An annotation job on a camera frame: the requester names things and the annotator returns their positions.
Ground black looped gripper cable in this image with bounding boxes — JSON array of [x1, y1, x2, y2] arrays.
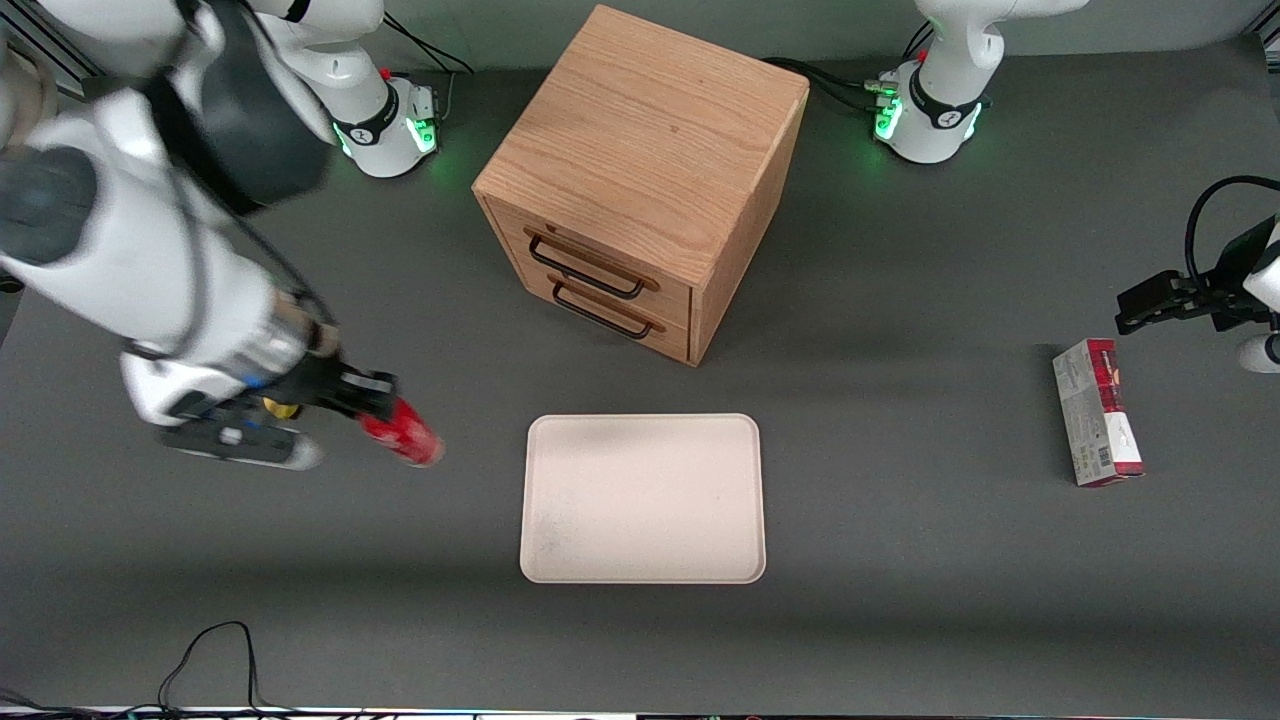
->
[[1184, 175, 1280, 293]]

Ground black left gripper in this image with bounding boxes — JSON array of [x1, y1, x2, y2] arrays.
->
[[1116, 214, 1280, 336]]

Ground wooden two-drawer cabinet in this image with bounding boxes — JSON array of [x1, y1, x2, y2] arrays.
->
[[471, 4, 811, 368]]

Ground beige rectangular tray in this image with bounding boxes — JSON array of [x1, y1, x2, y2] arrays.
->
[[519, 413, 768, 585]]

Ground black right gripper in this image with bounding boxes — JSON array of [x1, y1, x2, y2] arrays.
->
[[120, 348, 401, 429]]

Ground grey and red carton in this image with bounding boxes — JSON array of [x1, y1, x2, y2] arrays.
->
[[1051, 338, 1146, 488]]

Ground black looped table-edge cable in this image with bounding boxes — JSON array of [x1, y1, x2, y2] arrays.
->
[[158, 620, 269, 715]]

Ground red soda can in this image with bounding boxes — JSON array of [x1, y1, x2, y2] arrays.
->
[[358, 396, 447, 469]]

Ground black arm base cables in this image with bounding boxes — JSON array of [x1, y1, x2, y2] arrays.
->
[[762, 18, 935, 117], [378, 14, 477, 129]]

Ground aluminium frame rail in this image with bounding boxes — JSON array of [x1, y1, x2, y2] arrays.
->
[[8, 20, 109, 99]]

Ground black left arm base cables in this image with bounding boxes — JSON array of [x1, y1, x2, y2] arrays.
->
[[762, 18, 935, 117]]

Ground black right arm base cables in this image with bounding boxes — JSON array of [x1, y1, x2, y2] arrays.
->
[[378, 14, 477, 129]]

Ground black wire drawer handle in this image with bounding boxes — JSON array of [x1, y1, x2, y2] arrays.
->
[[526, 234, 648, 301], [551, 282, 655, 341]]

